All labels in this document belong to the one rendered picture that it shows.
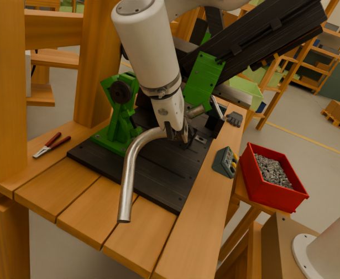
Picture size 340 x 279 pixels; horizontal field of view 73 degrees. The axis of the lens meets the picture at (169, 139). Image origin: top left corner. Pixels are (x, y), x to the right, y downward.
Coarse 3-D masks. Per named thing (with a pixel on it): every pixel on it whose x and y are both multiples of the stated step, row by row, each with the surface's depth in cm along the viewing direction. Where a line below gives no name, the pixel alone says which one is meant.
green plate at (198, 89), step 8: (200, 56) 93; (208, 56) 93; (200, 64) 94; (208, 64) 93; (216, 64) 92; (224, 64) 92; (192, 72) 95; (200, 72) 95; (208, 72) 94; (216, 72) 93; (192, 80) 96; (200, 80) 95; (208, 80) 94; (216, 80) 94; (184, 88) 98; (192, 88) 97; (200, 88) 96; (208, 88) 95; (184, 96) 98; (192, 96) 97; (200, 96) 96; (208, 96) 96; (192, 104) 98
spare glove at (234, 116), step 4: (232, 112) 148; (236, 112) 151; (228, 116) 143; (232, 116) 143; (236, 116) 145; (240, 116) 147; (228, 120) 138; (232, 120) 138; (236, 120) 140; (240, 120) 142; (236, 124) 135; (240, 124) 137
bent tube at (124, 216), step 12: (144, 132) 61; (156, 132) 60; (132, 144) 60; (144, 144) 61; (132, 156) 58; (132, 168) 57; (132, 180) 55; (120, 192) 54; (132, 192) 54; (120, 204) 52; (120, 216) 50
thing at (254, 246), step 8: (256, 224) 83; (248, 232) 83; (256, 232) 79; (248, 240) 80; (256, 240) 76; (248, 248) 77; (256, 248) 74; (248, 256) 74; (256, 256) 71; (248, 264) 71; (256, 264) 69; (248, 272) 68; (256, 272) 66
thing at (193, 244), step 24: (216, 144) 112; (192, 192) 79; (216, 192) 82; (192, 216) 70; (216, 216) 73; (168, 240) 61; (192, 240) 63; (216, 240) 65; (168, 264) 55; (192, 264) 57; (216, 264) 59
